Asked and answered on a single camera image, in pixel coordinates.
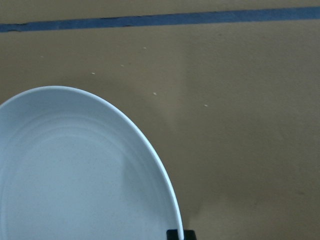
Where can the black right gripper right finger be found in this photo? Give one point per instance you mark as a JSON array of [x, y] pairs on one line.
[[189, 235]]

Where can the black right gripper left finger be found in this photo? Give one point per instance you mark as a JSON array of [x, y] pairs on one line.
[[172, 235]]

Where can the blue plate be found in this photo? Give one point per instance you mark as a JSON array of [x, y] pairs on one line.
[[74, 167]]

